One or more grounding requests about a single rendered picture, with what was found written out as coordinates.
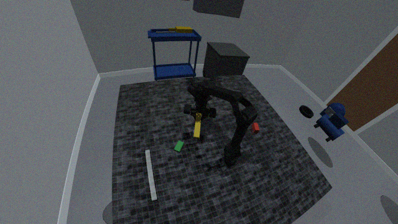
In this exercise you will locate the small red block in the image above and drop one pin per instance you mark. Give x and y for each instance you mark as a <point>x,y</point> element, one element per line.
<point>255,127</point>

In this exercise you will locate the yellow bar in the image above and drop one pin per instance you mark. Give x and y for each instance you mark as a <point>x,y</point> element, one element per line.
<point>197,126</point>

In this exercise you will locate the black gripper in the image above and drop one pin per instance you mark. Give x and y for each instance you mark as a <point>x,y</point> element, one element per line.
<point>200,109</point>

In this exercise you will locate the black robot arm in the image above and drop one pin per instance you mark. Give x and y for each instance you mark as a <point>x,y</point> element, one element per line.
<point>244,118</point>

